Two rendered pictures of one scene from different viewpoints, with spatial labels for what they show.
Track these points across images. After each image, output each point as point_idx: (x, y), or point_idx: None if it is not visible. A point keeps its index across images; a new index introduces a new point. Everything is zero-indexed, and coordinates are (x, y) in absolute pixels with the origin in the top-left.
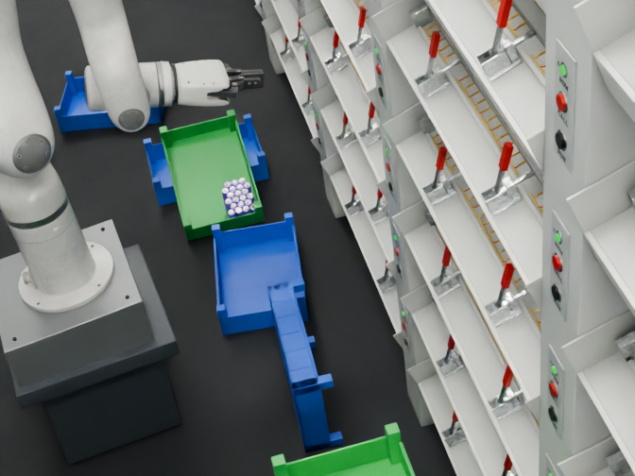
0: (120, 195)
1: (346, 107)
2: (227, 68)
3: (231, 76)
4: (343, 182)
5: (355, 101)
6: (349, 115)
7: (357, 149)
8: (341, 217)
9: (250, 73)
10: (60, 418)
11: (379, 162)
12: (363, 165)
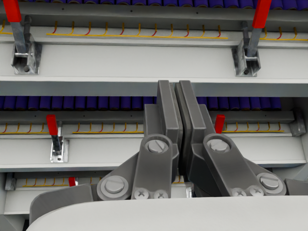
0: None
1: (141, 76)
2: (101, 197)
3: (228, 184)
4: (27, 201)
5: (140, 61)
6: (165, 78)
7: (84, 144)
8: (23, 229)
9: (191, 107)
10: None
11: (299, 71)
12: (117, 145)
